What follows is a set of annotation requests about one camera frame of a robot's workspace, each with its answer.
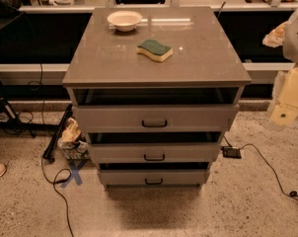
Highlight white bowl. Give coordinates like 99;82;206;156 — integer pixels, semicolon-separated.
108;11;142;32

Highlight blue tape cross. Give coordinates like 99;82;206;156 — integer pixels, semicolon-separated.
60;160;87;189

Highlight black power adapter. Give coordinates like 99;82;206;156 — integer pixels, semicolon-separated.
222;146;242;159

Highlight black cable left floor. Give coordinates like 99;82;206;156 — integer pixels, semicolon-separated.
40;155;75;237

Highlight black tripod stand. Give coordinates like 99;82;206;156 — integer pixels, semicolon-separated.
0;83;60;137

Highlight black cable floor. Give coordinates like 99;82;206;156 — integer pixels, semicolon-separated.
40;155;75;237
239;143;298;207

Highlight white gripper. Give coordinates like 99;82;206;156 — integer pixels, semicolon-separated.
265;64;298;131

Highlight grey drawer cabinet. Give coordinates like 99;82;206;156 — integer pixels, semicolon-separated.
61;6;253;192

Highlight grey drawer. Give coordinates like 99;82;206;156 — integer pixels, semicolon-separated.
73;105;239;133
98;170;210;186
88;142;220;163

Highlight black cable right floor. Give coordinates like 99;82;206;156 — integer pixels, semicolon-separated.
239;143;298;207

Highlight green yellow sponge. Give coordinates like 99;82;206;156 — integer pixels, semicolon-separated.
136;39;173;62

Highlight crumpled bag of items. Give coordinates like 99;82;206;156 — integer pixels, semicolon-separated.
57;118;90;160

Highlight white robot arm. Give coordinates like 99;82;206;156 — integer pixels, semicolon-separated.
262;8;298;131

